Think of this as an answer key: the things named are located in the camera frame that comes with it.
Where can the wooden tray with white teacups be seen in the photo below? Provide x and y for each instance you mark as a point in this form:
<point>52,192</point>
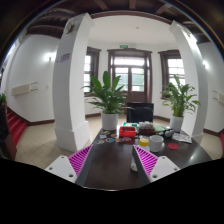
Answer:
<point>146,128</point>

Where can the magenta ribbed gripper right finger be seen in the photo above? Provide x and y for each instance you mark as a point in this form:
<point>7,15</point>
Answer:
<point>150,167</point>

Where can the left white square pillar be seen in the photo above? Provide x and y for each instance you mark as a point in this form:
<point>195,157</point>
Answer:
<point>71,128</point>

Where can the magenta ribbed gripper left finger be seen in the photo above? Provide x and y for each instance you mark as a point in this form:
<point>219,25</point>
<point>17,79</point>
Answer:
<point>69,167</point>

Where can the clear bottle with yellow cap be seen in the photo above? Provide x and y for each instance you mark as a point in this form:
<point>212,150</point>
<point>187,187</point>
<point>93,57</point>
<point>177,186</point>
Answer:
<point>144,144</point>

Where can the left potted green plant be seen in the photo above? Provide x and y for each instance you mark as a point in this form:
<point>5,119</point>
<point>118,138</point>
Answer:
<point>109,98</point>

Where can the red round coaster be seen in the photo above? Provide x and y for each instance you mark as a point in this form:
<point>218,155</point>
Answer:
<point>173,146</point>

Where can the right white square pillar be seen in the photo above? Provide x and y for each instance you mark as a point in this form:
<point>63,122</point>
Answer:
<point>195,75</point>

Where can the white ceramic mug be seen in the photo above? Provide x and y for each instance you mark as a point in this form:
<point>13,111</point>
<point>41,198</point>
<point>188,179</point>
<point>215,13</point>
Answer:
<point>155,143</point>

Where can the potted green plant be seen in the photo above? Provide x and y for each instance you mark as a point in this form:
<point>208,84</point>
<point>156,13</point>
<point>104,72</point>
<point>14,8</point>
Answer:
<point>109,98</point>
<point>181,99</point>

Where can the right potted green plant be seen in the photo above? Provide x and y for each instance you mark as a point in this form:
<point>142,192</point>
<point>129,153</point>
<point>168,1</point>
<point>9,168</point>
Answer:
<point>181,99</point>

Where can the brown wooden double door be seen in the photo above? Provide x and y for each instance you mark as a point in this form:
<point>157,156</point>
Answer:
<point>135,70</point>

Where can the printed paper booklet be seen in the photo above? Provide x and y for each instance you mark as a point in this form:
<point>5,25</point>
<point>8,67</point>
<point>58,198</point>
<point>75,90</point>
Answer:
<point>182,138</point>

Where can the red carpeted staircase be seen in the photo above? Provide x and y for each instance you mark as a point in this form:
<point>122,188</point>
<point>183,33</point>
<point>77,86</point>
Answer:
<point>16,124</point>

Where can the red plastic box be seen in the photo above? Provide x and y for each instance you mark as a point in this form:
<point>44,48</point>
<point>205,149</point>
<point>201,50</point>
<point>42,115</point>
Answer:
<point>125,131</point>

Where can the black chair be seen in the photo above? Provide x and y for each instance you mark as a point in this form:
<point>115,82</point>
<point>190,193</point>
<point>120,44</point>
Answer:
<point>140,112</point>

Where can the white square pillar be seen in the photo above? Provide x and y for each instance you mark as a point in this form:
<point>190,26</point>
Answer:
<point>195,75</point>
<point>71,128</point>

